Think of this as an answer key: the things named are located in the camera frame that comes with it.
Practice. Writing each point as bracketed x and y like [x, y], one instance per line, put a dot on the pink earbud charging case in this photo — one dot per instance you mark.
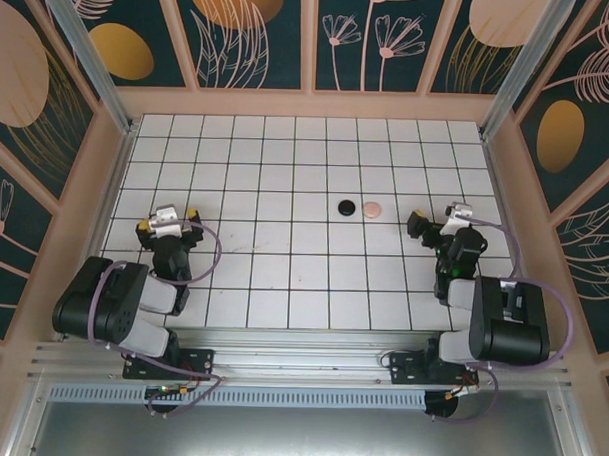
[371, 210]

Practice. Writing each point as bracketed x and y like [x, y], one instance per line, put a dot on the black earbud charging case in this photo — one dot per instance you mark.
[346, 207]

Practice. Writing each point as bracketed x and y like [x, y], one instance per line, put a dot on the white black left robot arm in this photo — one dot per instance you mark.
[96, 306]

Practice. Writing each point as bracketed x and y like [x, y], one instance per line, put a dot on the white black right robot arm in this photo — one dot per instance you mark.
[511, 325]

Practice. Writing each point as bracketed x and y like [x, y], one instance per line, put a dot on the grey metal sheet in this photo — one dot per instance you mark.
[297, 438]

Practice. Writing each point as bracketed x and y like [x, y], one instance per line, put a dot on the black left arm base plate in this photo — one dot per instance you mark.
[202, 359]

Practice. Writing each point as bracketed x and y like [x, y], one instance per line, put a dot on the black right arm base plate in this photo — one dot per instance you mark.
[404, 371]

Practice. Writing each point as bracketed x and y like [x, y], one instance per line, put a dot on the aluminium mounting rail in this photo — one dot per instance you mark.
[300, 358]

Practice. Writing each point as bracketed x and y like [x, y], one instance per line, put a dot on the aluminium corner post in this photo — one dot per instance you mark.
[524, 63]
[90, 55]

